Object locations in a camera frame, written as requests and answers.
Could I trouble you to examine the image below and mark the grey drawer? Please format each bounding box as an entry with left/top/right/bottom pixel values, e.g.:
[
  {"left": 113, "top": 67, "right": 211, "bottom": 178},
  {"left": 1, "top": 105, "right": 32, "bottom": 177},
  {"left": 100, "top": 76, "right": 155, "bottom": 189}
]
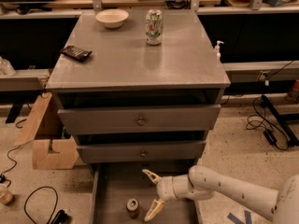
[
  {"left": 89, "top": 161, "right": 203, "bottom": 224},
  {"left": 77, "top": 141, "right": 206, "bottom": 163},
  {"left": 58, "top": 105, "right": 221, "bottom": 135}
]

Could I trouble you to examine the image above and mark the grey middle drawer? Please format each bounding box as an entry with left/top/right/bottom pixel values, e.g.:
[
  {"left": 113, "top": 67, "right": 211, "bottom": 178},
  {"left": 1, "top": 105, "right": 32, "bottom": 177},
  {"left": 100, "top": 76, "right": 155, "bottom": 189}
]
[{"left": 77, "top": 141, "right": 206, "bottom": 163}]

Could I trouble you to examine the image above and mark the white pump bottle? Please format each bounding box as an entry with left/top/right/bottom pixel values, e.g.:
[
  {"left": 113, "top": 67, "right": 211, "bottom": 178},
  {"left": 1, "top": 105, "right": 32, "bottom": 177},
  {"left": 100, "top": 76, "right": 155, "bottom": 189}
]
[{"left": 214, "top": 40, "right": 224, "bottom": 61}]

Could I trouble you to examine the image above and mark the grey drawer cabinet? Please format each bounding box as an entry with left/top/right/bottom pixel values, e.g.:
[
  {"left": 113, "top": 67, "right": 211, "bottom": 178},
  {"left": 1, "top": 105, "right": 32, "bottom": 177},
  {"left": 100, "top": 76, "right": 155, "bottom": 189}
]
[{"left": 45, "top": 8, "right": 231, "bottom": 173}]

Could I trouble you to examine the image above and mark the black floor cable loop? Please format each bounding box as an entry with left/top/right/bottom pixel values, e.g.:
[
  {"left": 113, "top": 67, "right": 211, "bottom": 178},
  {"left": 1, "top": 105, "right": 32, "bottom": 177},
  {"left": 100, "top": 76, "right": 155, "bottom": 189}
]
[{"left": 23, "top": 186, "right": 68, "bottom": 224}]

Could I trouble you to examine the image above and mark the orange soda can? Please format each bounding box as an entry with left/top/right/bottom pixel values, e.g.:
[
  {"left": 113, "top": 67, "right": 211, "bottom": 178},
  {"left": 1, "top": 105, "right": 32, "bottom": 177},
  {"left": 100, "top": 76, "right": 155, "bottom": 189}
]
[{"left": 126, "top": 198, "right": 139, "bottom": 219}]

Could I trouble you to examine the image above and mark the black cable right floor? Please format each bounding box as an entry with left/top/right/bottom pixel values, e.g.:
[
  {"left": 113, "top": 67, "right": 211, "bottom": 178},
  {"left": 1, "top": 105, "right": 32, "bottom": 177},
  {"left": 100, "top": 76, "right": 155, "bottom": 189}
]
[{"left": 245, "top": 96, "right": 291, "bottom": 151}]

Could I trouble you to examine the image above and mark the clear plastic bag left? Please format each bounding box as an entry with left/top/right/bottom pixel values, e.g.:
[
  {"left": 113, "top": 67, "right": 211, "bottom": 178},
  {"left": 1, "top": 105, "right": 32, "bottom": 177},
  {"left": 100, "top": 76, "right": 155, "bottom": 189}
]
[{"left": 0, "top": 57, "right": 16, "bottom": 77}]

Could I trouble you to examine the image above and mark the black chocolate bar packet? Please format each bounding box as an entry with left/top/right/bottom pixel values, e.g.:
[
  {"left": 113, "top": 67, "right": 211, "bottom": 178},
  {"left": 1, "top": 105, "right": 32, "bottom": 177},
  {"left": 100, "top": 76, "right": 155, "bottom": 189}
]
[{"left": 60, "top": 46, "right": 92, "bottom": 63}]

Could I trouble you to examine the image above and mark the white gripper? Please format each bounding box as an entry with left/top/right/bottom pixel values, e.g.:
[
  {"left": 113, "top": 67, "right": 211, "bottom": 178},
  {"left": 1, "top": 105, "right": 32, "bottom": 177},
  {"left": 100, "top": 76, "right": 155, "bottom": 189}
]
[{"left": 142, "top": 169, "right": 191, "bottom": 222}]

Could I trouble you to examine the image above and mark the grey bottom drawer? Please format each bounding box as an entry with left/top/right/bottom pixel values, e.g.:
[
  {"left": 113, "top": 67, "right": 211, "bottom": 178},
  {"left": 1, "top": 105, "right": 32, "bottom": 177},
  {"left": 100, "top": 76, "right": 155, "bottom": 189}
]
[{"left": 89, "top": 161, "right": 203, "bottom": 224}]

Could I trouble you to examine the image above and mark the white bowl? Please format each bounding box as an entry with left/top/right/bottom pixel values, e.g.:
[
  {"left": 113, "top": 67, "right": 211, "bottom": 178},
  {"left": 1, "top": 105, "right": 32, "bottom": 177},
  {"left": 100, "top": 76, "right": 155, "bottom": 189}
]
[{"left": 95, "top": 9, "right": 129, "bottom": 29}]

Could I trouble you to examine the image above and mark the orange bottle right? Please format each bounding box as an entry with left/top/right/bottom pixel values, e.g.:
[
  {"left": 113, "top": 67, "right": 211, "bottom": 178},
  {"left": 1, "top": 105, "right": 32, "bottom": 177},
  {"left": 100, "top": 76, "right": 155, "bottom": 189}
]
[{"left": 286, "top": 80, "right": 299, "bottom": 102}]

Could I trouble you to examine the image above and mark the wooden block stand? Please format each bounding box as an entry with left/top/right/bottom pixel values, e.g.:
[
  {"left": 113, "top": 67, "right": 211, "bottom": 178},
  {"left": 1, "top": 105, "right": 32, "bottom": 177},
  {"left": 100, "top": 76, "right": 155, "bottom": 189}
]
[{"left": 13, "top": 92, "right": 79, "bottom": 170}]

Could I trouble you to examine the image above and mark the clear plastic cup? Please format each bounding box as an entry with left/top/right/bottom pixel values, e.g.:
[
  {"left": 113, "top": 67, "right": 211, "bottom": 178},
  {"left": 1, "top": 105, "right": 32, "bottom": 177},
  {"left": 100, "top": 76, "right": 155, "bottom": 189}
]
[{"left": 0, "top": 184, "right": 13, "bottom": 204}]

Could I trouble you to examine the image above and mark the white green soda can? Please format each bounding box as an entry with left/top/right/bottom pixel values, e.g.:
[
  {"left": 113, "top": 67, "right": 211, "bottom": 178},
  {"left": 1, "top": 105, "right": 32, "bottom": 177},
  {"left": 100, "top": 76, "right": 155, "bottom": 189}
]
[{"left": 146, "top": 9, "right": 164, "bottom": 45}]

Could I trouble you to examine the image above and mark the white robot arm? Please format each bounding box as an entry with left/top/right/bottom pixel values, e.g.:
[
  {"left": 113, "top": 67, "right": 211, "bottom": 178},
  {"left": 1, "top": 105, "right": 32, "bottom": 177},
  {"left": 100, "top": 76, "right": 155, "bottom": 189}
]
[{"left": 142, "top": 165, "right": 299, "bottom": 224}]

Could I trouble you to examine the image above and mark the grey top drawer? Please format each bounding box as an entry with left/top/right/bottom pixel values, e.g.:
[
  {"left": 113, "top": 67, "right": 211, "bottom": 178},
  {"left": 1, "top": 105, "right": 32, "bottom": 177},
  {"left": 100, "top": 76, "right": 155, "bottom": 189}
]
[{"left": 58, "top": 105, "right": 221, "bottom": 135}]

